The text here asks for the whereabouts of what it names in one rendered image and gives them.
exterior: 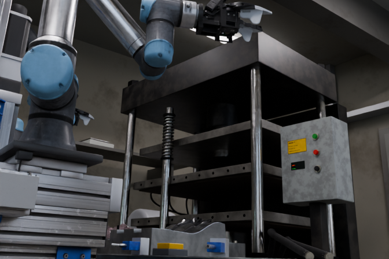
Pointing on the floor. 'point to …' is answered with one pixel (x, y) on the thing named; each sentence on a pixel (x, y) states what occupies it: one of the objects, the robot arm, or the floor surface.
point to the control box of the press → (316, 170)
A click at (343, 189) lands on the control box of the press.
